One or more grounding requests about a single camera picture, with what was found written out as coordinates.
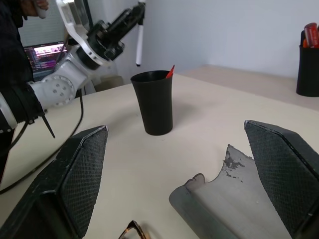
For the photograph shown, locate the black zip tie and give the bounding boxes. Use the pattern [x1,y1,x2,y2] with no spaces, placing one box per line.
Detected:
[40,111,56,139]

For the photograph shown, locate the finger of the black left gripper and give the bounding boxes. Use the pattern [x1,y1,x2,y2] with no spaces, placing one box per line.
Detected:
[117,12,145,41]
[107,2,146,32]

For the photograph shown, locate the grey open glasses case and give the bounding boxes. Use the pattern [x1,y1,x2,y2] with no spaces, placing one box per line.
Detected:
[168,143,295,239]

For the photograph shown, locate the laptop screen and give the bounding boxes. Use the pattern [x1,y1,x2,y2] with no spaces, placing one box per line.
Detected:
[23,40,68,82]

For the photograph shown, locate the person in dark clothing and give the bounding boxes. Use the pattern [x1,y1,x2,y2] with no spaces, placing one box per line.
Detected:
[0,0,34,87]

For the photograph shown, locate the tortoiseshell glasses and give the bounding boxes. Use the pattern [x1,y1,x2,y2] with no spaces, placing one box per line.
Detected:
[118,220,151,239]

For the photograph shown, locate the red screwdriver handle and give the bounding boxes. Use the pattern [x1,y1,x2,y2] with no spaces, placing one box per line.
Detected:
[304,22,319,48]

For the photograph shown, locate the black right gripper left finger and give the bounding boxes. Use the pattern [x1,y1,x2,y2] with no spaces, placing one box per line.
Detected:
[0,125,109,239]

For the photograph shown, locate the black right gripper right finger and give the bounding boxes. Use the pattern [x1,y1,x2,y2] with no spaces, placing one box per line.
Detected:
[243,120,319,239]

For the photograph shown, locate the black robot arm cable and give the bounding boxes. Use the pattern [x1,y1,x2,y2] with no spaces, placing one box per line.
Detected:
[0,88,85,195]

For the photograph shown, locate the black pen holder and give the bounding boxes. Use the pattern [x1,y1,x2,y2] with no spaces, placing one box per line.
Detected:
[296,44,319,98]

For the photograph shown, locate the white handheld device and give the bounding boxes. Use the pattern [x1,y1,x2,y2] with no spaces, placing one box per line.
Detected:
[34,0,48,19]

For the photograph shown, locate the black plastic cup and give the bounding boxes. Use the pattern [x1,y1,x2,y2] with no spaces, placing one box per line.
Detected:
[130,70,174,136]

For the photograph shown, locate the white marker with black cap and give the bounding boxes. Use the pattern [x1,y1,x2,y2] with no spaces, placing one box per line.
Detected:
[135,0,147,67]

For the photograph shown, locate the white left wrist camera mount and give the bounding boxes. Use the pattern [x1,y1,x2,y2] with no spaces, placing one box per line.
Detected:
[55,0,114,67]

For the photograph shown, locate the person's hand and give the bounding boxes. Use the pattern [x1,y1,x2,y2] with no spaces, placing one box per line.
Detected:
[21,0,49,17]

